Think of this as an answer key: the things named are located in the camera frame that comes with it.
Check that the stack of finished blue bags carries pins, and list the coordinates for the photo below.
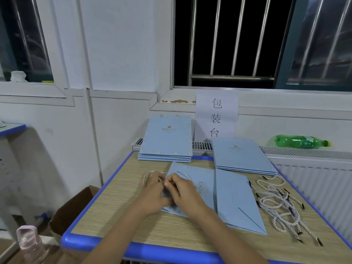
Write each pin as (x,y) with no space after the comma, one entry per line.
(164,156)

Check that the teal framed sliding window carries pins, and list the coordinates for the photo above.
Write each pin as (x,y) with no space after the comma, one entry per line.
(319,41)

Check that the metal window grille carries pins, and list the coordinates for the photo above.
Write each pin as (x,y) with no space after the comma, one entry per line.
(231,77)

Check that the green plastic bottle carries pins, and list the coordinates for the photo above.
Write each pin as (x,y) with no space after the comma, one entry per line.
(300,142)

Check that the person's left forearm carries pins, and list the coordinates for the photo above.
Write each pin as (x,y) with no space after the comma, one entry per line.
(126,242)

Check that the person's left hand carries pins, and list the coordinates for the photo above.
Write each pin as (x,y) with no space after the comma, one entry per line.
(153,194)

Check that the grey metal desk blue edge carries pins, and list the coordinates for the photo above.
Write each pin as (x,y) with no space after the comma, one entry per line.
(11,128)

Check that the white radiator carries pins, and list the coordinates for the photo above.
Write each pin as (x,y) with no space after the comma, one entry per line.
(324,189)

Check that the person's right forearm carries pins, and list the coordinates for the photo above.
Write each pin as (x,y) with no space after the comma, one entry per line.
(231,242)

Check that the person's right hand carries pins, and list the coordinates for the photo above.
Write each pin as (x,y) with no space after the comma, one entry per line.
(187,196)

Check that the small white container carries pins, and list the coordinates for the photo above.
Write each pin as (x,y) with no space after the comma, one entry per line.
(18,77)

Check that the pink water bottle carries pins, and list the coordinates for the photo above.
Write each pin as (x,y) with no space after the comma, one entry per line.
(30,244)

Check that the white paper sign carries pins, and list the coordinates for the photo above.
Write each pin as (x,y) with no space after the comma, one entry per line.
(216,112)

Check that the white framed window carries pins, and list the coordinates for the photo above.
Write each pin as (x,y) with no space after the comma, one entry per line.
(55,41)

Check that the brown cardboard box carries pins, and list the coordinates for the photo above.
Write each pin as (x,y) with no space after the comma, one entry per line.
(71,211)

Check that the blue-edged wooden desk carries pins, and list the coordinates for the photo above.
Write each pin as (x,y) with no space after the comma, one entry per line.
(110,206)

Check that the stack of blue paper bags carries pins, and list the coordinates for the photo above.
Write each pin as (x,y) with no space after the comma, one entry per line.
(242,154)

